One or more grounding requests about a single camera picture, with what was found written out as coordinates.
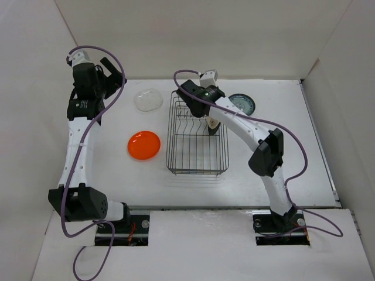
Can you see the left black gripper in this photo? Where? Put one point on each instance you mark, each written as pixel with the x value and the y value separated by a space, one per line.
pixel 113 81

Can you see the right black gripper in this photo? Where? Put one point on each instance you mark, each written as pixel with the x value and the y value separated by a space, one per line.
pixel 217 87

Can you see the cream and black plate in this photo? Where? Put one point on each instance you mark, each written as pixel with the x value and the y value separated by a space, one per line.
pixel 211 122

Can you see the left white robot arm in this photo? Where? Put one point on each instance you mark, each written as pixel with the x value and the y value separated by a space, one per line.
pixel 75 198

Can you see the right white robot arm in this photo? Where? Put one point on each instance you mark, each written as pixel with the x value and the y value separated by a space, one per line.
pixel 267 146

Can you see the blue patterned ceramic plate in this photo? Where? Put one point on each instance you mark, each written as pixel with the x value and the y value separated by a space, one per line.
pixel 243 102

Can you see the clear glass plate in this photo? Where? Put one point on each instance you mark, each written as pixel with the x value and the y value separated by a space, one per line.
pixel 148 100

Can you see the orange plate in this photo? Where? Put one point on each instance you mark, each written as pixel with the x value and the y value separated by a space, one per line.
pixel 144 145

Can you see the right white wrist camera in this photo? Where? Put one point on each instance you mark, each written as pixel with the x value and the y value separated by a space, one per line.
pixel 208 78

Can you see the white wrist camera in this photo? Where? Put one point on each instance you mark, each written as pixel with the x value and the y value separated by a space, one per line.
pixel 78 57
pixel 208 78

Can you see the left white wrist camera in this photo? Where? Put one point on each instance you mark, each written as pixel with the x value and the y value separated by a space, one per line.
pixel 78 57

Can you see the grey wire dish rack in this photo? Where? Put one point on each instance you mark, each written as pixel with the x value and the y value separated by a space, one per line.
pixel 190 149

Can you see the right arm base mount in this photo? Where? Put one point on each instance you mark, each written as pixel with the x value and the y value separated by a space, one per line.
pixel 268 233

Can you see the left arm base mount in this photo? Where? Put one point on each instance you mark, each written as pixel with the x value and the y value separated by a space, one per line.
pixel 136 233

